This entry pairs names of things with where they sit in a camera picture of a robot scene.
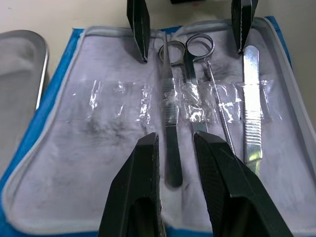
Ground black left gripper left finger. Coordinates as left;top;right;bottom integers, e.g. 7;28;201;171
98;132;166;237

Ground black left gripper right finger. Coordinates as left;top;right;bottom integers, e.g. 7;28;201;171
193;130;295;237

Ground metal tray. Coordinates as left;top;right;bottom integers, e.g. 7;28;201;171
0;30;50;175

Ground thin steel probe needle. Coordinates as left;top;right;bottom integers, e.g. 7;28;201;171
203;58;237;156

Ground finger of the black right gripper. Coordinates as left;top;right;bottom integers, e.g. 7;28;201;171
126;0;151;63
231;0;259;53

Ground steel tweezers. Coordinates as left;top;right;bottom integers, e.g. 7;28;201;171
162;31;184;188

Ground steel scalpel handle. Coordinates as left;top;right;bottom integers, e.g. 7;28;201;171
242;44;263;177

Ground blue surgical instrument pack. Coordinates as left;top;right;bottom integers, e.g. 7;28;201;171
0;15;316;237

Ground steel surgical scissors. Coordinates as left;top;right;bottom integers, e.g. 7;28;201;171
158;33;215;136

